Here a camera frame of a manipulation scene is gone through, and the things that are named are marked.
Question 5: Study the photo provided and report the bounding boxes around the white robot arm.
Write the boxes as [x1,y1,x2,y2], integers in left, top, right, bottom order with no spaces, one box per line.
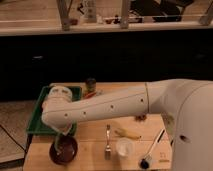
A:
[42,79,213,171]

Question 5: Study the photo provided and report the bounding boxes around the dark purple bowl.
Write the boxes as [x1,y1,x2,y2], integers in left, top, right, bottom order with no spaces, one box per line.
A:
[49,136,78,165]

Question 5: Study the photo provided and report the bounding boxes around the red pepper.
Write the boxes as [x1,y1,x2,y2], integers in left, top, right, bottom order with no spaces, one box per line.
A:
[83,90,103,99]

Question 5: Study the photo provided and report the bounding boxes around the green tray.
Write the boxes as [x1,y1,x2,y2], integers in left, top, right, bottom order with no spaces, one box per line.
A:
[26,86,82,136]

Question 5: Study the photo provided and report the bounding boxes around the silver fork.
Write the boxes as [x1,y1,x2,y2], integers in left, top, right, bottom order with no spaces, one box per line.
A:
[105,125,111,160]

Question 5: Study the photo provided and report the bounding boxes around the spice jar with dark lid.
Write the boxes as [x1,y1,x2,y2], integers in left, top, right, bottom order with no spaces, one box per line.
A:
[86,78,96,95]

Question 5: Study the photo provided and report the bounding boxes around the small brown food piece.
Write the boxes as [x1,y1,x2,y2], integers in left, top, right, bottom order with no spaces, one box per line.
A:
[135,115,147,122]

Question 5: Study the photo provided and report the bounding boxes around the black dish brush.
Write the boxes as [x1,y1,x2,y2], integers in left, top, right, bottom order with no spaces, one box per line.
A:
[139,129,165,170]

